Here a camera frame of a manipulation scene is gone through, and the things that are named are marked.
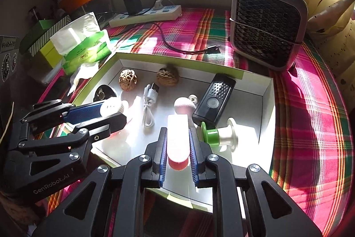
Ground green and white cardboard box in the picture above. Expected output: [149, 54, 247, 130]
[59, 52, 276, 211]

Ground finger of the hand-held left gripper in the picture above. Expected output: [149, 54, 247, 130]
[19, 100, 106, 135]
[17, 112, 127, 161]

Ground white power strip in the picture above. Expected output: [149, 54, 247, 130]
[109, 4, 183, 28]

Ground yellow-green box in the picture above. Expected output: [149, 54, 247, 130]
[39, 41, 65, 69]

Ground cream heart print pillow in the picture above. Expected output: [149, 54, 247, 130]
[301, 0, 355, 38]

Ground striped box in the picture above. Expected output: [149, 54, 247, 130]
[29, 15, 71, 56]

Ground grey desk heater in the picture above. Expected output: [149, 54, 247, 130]
[229, 0, 309, 71]

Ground crumpled white tissue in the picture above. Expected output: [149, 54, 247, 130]
[68, 62, 100, 96]

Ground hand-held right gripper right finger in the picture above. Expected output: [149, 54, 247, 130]
[189, 127, 319, 237]

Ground pink bar clip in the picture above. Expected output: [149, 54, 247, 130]
[167, 114, 192, 171]

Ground pink plaid tablecloth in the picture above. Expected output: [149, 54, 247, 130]
[36, 6, 351, 236]

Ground black charger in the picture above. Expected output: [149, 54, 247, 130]
[123, 0, 143, 16]

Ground white plug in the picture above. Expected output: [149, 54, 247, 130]
[154, 0, 172, 11]

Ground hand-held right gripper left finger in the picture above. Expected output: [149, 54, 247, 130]
[32, 127, 168, 237]

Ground black remote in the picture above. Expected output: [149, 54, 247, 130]
[192, 73, 237, 128]

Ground white round knob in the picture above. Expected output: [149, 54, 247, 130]
[174, 97, 196, 117]

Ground black round gadget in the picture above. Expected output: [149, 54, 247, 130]
[93, 85, 117, 101]

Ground green tissue pack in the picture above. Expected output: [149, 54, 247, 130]
[50, 13, 113, 75]

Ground black printed carton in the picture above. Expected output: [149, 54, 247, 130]
[0, 36, 20, 82]

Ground pitted light walnut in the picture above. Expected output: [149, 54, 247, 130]
[119, 68, 138, 92]

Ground green and white spool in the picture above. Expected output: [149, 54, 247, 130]
[200, 118, 239, 153]

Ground dark wrinkled walnut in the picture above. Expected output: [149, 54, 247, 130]
[156, 67, 179, 86]

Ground grey cable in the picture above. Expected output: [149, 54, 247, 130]
[142, 83, 160, 132]

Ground dark green box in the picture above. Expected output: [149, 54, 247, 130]
[21, 19, 56, 53]

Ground white tape roll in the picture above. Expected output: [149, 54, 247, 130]
[100, 98, 129, 117]

